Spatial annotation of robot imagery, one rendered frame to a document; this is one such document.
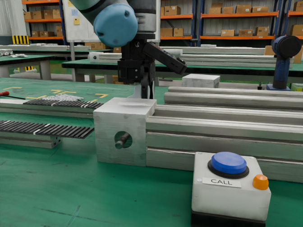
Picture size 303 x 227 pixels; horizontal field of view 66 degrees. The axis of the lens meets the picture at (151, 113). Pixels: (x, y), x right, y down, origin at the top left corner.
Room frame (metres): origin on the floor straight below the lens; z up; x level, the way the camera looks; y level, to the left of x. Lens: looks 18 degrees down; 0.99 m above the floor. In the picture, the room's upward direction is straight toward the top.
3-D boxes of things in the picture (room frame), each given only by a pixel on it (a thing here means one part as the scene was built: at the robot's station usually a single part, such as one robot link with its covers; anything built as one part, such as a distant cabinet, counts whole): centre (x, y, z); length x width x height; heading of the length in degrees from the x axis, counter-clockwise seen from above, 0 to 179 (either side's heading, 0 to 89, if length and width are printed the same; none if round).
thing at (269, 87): (0.75, -0.41, 0.89); 0.20 x 0.08 x 0.22; 161
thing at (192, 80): (0.74, -0.15, 0.83); 0.11 x 0.10 x 0.10; 153
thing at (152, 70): (0.60, 0.03, 0.94); 0.09 x 0.08 x 0.12; 78
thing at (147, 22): (0.60, 0.03, 1.02); 0.08 x 0.08 x 0.05
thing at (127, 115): (0.40, 0.05, 0.83); 0.12 x 0.09 x 0.10; 168
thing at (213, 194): (0.26, -0.09, 0.81); 0.10 x 0.08 x 0.06; 168
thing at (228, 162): (0.25, -0.09, 0.84); 0.04 x 0.04 x 0.02
